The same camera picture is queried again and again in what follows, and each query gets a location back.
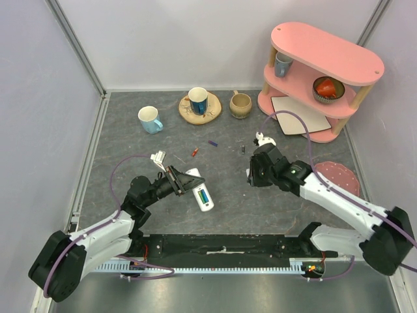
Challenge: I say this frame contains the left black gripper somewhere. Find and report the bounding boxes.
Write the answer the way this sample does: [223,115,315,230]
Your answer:
[143,164,205,207]

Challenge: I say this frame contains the green battery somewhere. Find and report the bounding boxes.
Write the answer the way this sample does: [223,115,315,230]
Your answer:
[198,190,205,204]

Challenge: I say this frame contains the white remote control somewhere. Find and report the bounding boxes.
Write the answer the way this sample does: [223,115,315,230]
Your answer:
[192,183,214,212]

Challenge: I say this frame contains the blue battery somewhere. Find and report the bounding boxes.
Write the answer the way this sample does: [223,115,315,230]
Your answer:
[201,190,209,203]

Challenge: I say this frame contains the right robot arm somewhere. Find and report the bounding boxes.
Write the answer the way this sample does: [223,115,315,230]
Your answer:
[247,143,416,276]

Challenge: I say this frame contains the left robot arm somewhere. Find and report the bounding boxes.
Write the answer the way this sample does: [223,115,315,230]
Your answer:
[28,166,205,303]

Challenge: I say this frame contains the purple battery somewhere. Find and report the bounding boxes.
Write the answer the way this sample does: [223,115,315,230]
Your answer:
[208,140,218,147]

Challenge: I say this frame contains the light blue mug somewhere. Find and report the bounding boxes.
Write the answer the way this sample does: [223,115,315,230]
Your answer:
[137,106,164,134]

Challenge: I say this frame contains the beige floral plate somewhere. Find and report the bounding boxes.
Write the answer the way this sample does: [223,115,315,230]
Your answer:
[178,91,222,125]

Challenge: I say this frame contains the dark blue mug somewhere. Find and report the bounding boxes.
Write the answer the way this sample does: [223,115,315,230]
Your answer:
[188,87,208,115]

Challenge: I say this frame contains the beige ceramic mug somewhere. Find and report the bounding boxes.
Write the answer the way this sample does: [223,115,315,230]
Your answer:
[229,90,252,119]

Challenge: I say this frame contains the white square board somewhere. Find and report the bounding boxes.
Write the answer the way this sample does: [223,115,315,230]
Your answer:
[271,97,331,135]

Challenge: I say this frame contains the grey-blue mug on shelf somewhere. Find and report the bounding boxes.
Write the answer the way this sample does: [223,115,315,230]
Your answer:
[274,52,293,78]

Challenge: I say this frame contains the pink dotted plate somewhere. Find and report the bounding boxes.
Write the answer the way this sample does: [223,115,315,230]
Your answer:
[315,161,360,196]

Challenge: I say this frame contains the pink three-tier shelf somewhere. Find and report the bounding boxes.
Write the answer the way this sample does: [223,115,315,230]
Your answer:
[257,22,384,143]

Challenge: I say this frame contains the orange cup in bowl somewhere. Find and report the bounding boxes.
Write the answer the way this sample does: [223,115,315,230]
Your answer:
[315,78,336,98]

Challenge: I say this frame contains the grey patterned bowl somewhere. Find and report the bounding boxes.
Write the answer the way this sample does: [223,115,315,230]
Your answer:
[312,76,345,104]

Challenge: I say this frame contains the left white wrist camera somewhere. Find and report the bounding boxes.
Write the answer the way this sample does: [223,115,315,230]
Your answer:
[150,150,166,171]

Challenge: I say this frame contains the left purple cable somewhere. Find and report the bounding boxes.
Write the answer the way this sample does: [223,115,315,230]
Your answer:
[42,155,154,299]

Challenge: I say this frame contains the purple cable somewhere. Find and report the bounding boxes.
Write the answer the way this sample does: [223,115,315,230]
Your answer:
[262,111,417,271]
[42,155,154,299]

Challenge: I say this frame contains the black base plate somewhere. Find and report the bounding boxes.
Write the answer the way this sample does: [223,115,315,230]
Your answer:
[124,234,338,268]

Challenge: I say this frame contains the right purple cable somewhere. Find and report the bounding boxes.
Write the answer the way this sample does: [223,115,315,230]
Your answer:
[262,111,417,271]

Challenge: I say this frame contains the grey cable duct rail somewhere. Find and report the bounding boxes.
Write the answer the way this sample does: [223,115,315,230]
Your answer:
[87,257,326,274]

